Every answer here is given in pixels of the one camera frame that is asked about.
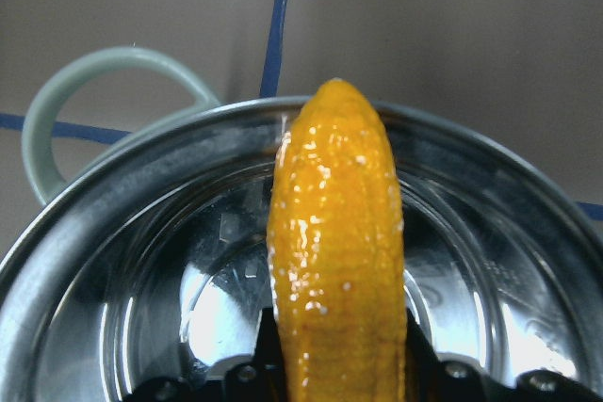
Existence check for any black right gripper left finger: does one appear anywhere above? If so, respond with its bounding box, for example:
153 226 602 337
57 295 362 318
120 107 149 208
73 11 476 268
223 308 288 402

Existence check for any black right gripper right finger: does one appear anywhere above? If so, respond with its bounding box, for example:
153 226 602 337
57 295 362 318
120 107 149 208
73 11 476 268
405 309 485 401

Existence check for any yellow toy corn cob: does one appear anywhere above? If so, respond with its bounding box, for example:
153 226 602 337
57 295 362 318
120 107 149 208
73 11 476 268
267 79 406 401

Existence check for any pale green steel pot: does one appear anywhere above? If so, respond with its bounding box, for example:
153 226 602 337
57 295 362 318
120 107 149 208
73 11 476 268
1 48 602 401

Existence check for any brown paper table cover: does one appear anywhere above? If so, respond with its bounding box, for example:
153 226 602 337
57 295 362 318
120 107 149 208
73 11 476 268
1 0 602 249

